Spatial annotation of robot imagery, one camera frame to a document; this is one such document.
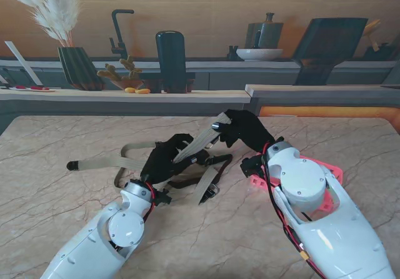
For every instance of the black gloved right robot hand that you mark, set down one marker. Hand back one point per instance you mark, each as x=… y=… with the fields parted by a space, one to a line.
x=247 y=129

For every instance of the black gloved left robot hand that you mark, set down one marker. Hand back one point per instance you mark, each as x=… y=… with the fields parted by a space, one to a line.
x=159 y=163

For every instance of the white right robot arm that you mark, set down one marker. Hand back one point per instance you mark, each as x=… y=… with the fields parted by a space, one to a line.
x=312 y=197

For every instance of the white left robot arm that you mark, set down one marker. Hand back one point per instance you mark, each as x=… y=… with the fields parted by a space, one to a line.
x=93 y=244

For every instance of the dark brown woven belt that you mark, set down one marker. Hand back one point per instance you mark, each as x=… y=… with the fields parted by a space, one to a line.
x=184 y=185

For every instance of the pink plastic storage basket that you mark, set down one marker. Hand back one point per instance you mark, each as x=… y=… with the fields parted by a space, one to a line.
x=337 y=172

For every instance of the grey kitchen counter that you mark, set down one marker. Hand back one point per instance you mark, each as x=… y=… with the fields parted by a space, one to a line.
x=125 y=104

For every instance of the orange fruit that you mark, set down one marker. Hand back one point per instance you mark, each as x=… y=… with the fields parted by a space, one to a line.
x=142 y=91

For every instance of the white ceramic bowl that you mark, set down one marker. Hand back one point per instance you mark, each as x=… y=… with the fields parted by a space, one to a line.
x=259 y=54

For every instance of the small black holder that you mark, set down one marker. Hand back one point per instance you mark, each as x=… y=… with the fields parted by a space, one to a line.
x=232 y=53

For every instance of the yellow and tan toy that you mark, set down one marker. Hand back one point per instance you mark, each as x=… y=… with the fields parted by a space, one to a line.
x=129 y=89

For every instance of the grey lidded jar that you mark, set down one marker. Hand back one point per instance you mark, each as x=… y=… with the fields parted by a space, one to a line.
x=265 y=35

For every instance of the dark blue rounded container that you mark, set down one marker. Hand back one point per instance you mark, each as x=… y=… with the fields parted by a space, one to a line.
x=171 y=60

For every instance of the yellow brown cactus plant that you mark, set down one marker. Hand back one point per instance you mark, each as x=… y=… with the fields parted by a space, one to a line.
x=109 y=72

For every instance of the dark angled range hood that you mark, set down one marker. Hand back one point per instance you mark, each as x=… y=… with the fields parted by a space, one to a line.
x=328 y=41

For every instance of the dark ribbed vase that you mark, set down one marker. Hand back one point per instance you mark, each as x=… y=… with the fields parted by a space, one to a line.
x=78 y=69

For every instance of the black kitchen faucet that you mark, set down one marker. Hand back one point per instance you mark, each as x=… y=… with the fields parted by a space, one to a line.
x=116 y=28

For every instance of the plate with red slices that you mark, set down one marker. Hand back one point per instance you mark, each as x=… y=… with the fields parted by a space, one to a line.
x=37 y=88

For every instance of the dark utensil holder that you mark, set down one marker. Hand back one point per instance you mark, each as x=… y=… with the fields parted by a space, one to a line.
x=381 y=53

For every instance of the yellow kitchen utensil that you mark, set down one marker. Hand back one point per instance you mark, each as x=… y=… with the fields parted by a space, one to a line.
x=372 y=28

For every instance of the white leaning board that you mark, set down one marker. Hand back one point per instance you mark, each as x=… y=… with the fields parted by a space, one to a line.
x=23 y=63

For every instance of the white pampas grass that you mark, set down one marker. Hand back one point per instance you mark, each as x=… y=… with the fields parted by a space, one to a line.
x=53 y=19

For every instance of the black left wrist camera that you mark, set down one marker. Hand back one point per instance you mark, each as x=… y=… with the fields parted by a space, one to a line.
x=162 y=197

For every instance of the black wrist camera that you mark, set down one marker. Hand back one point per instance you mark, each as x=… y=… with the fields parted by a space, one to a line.
x=251 y=166
x=162 y=197

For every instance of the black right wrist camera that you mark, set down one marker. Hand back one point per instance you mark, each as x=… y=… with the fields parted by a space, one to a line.
x=251 y=166

